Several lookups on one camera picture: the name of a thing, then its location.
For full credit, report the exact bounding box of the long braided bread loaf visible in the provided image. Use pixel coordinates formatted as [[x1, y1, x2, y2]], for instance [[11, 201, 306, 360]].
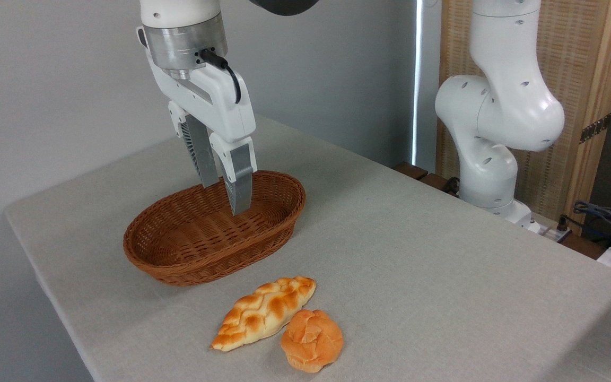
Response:
[[210, 276, 317, 352]]

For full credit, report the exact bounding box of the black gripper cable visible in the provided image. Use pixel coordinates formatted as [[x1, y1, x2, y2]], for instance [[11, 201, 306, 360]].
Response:
[[199, 49, 242, 105]]

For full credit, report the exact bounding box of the dark brown wooden board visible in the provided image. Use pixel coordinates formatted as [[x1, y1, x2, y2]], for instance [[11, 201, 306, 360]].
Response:
[[393, 161, 461, 196]]

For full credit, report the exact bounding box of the bright vertical light strip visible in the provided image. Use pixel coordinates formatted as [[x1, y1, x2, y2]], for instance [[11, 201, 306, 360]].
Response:
[[412, 0, 423, 166]]

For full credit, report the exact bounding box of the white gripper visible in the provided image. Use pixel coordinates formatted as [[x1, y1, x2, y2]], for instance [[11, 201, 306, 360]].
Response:
[[137, 27, 257, 215]]

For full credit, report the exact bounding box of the woven rattan wooden screen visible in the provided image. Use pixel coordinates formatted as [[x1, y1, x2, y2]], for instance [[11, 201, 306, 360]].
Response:
[[437, 0, 611, 229]]

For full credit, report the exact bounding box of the round orange bread bun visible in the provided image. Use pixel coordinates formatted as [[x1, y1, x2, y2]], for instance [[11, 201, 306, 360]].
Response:
[[280, 309, 344, 373]]

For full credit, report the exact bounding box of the grey linen tablecloth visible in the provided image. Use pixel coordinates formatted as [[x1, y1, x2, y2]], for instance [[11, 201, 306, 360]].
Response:
[[3, 114, 611, 382]]

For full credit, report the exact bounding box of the metal screen hinge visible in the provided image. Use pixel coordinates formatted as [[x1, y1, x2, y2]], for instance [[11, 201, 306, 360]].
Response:
[[580, 114, 611, 144]]

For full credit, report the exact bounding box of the brown wicker oval basket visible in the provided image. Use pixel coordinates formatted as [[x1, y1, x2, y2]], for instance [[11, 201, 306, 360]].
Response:
[[123, 170, 306, 287]]

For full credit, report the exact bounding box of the white power strip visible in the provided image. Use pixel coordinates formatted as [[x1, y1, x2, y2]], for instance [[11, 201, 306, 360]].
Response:
[[528, 219, 572, 242]]

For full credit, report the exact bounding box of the black cable bundle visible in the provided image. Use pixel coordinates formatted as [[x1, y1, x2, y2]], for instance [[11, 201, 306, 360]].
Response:
[[557, 200, 611, 250]]

